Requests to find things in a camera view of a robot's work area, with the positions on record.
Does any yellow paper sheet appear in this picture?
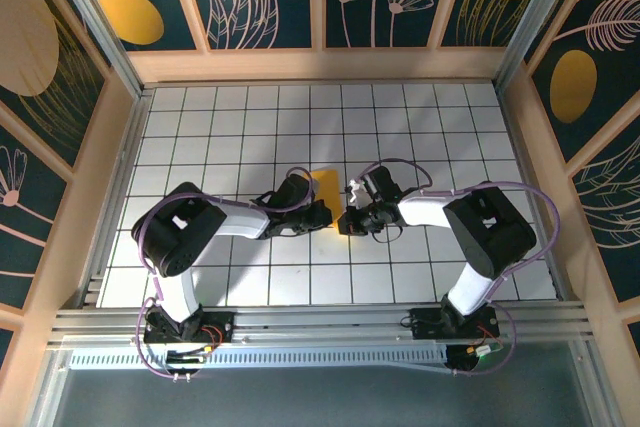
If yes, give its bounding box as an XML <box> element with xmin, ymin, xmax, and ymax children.
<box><xmin>310</xmin><ymin>168</ymin><xmax>349</xmax><ymax>242</ymax></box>

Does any thin black right gripper cable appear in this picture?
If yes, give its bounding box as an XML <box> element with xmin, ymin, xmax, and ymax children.
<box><xmin>372</xmin><ymin>224</ymin><xmax>405</xmax><ymax>245</ymax></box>

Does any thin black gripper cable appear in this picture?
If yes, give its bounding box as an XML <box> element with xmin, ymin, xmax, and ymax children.
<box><xmin>249</xmin><ymin>189</ymin><xmax>279</xmax><ymax>208</ymax></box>
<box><xmin>372</xmin><ymin>224</ymin><xmax>405</xmax><ymax>245</ymax></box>

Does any thin black left gripper cable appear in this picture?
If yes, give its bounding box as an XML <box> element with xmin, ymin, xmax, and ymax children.
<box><xmin>249</xmin><ymin>189</ymin><xmax>279</xmax><ymax>208</ymax></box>

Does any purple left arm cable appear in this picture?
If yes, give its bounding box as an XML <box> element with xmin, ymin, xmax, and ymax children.
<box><xmin>133</xmin><ymin>166</ymin><xmax>315</xmax><ymax>382</ymax></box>

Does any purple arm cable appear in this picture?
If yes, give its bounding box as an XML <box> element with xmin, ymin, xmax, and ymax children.
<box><xmin>359</xmin><ymin>159</ymin><xmax>560</xmax><ymax>377</ymax></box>
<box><xmin>133</xmin><ymin>166</ymin><xmax>315</xmax><ymax>382</ymax></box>

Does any aluminium mounting rail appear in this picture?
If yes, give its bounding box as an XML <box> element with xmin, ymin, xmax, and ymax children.
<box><xmin>47</xmin><ymin>299</ymin><xmax>594</xmax><ymax>351</ymax></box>

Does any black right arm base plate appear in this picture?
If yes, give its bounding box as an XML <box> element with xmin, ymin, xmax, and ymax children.
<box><xmin>401</xmin><ymin>307</ymin><xmax>501</xmax><ymax>343</ymax></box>

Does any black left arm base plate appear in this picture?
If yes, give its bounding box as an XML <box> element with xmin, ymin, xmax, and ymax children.
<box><xmin>143</xmin><ymin>310</ymin><xmax>236</xmax><ymax>347</ymax></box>

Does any slotted grey cable duct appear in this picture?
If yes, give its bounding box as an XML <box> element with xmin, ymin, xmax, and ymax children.
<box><xmin>68</xmin><ymin>346</ymin><xmax>454</xmax><ymax>372</ymax></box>

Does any aluminium side rail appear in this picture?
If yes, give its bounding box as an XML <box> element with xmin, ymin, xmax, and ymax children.
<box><xmin>79</xmin><ymin>89</ymin><xmax>154</xmax><ymax>308</ymax></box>
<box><xmin>492</xmin><ymin>79</ymin><xmax>574</xmax><ymax>306</ymax></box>

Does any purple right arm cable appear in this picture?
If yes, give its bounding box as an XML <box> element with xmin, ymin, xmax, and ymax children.
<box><xmin>359</xmin><ymin>159</ymin><xmax>560</xmax><ymax>377</ymax></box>

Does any aluminium corner post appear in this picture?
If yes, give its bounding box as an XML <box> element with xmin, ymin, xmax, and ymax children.
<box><xmin>492</xmin><ymin>0</ymin><xmax>581</xmax><ymax>93</ymax></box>
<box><xmin>42</xmin><ymin>0</ymin><xmax>151</xmax><ymax>98</ymax></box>

